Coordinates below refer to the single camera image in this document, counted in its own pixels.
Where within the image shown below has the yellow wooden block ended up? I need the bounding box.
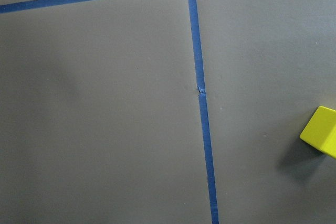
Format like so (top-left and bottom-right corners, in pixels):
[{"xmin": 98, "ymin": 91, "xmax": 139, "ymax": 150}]
[{"xmin": 299, "ymin": 106, "xmax": 335, "ymax": 158}]

